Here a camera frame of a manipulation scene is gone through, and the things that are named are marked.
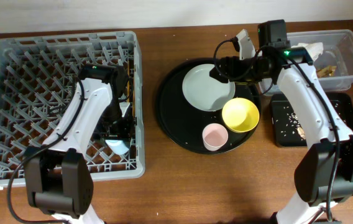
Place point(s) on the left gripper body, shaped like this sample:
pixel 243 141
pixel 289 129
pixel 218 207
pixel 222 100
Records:
pixel 118 131

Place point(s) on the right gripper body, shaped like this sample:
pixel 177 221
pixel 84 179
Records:
pixel 240 66

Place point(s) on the blue cup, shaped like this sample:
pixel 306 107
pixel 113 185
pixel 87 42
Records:
pixel 117 146

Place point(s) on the yellow bowl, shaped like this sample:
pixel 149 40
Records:
pixel 240 115

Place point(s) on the white tissue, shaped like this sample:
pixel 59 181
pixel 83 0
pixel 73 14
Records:
pixel 315 50

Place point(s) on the food scraps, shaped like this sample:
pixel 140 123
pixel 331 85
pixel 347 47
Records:
pixel 295 123

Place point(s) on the gold snack wrapper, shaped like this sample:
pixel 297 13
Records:
pixel 327 71

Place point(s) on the pink cup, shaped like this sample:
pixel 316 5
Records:
pixel 214 136

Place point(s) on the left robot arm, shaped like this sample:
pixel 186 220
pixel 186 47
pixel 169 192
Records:
pixel 57 178

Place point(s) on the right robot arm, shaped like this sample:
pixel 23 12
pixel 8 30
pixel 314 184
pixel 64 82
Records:
pixel 324 177

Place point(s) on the grey dishwasher rack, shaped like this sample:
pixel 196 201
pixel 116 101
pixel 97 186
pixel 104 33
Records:
pixel 36 81

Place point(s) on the grey plate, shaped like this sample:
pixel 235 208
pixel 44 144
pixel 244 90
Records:
pixel 204 92

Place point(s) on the black rectangular bin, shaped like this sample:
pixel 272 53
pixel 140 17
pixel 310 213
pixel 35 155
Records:
pixel 285 135

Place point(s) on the clear plastic bin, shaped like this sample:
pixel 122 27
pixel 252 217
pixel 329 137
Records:
pixel 338 51

